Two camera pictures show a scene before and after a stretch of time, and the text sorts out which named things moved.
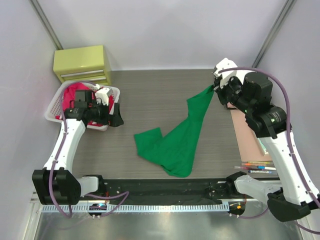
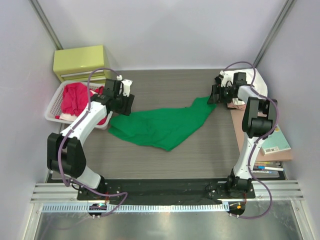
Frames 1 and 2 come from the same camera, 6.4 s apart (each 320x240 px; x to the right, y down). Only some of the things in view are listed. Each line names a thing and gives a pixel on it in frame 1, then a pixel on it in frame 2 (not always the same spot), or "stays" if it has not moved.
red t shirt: x=69 y=96 stays
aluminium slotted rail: x=146 y=207 stays
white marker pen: x=260 y=171 stays
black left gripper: x=117 y=119 to x=126 y=109
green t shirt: x=175 y=151 to x=166 y=128
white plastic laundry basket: x=54 y=112 stays
